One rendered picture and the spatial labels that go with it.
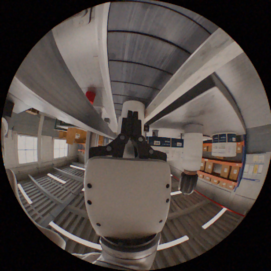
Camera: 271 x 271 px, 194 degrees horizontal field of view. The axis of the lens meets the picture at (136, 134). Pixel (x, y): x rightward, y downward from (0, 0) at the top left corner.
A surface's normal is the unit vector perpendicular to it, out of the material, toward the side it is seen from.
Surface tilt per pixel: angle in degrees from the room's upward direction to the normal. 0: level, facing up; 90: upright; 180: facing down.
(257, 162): 90
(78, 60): 0
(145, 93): 0
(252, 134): 90
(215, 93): 0
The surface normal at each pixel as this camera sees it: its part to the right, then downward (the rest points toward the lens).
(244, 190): -0.99, -0.09
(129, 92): -0.08, 0.99
